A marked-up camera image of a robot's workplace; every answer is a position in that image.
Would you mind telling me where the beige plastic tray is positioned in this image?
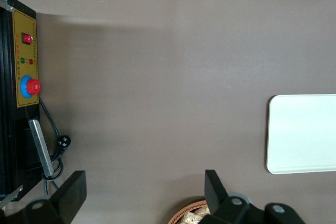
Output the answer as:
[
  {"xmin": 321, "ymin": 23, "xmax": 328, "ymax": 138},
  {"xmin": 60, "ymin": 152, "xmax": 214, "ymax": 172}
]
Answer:
[{"xmin": 266, "ymin": 94, "xmax": 336, "ymax": 175}]

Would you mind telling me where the brown wicker basket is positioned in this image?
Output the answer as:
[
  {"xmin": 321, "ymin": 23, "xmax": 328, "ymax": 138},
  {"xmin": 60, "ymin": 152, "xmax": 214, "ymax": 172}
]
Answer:
[{"xmin": 167, "ymin": 199, "xmax": 211, "ymax": 224}]

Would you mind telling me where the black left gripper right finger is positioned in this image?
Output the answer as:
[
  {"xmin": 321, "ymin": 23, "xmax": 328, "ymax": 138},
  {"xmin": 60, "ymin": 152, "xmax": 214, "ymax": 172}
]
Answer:
[{"xmin": 201, "ymin": 169, "xmax": 264, "ymax": 224}]

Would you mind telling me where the black power cable with plug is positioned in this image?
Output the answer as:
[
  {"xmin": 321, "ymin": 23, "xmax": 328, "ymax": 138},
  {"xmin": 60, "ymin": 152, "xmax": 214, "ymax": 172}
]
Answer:
[{"xmin": 38, "ymin": 97, "xmax": 72, "ymax": 196}]

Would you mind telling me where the clear pack of crackers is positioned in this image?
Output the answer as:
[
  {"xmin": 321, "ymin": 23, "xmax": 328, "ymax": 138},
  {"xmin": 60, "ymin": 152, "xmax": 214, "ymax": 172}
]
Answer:
[
  {"xmin": 195, "ymin": 205, "xmax": 211, "ymax": 218},
  {"xmin": 180, "ymin": 209, "xmax": 204, "ymax": 224}
]

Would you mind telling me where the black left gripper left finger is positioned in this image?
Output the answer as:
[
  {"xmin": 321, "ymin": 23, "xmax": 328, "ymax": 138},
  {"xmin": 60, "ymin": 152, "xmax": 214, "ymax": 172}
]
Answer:
[{"xmin": 22, "ymin": 170, "xmax": 88, "ymax": 224}]

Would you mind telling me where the black machine with yellow panel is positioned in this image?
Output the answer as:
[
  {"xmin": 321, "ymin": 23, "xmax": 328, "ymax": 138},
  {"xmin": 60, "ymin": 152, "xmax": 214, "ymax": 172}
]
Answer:
[{"xmin": 0, "ymin": 0, "xmax": 43, "ymax": 204}]

